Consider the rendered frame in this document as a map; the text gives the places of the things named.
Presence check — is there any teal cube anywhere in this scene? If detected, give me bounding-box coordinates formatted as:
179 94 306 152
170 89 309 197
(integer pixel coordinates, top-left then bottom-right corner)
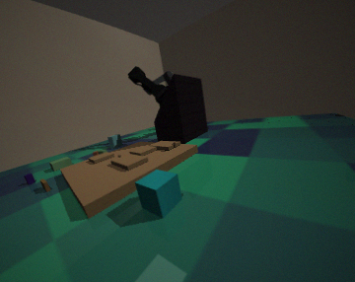
135 170 182 218

